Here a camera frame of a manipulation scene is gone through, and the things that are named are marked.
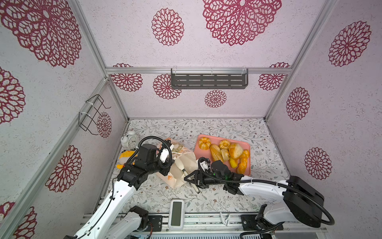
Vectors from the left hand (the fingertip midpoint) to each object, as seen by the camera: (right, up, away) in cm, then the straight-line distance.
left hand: (172, 163), depth 75 cm
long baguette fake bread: (+26, +3, +20) cm, 33 cm away
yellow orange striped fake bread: (+41, -5, +16) cm, 44 cm away
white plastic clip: (+27, -28, -2) cm, 39 cm away
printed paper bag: (+6, -2, +16) cm, 17 cm away
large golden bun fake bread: (+37, +4, +17) cm, 41 cm away
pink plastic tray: (+21, +1, +27) cm, 34 cm away
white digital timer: (+2, -25, -1) cm, 25 cm away
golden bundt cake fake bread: (+32, +8, +26) cm, 42 cm away
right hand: (+7, -7, -2) cm, 10 cm away
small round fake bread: (+31, +3, +18) cm, 35 cm away
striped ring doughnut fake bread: (+19, +9, +26) cm, 33 cm away
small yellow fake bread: (+35, -3, +16) cm, 39 cm away
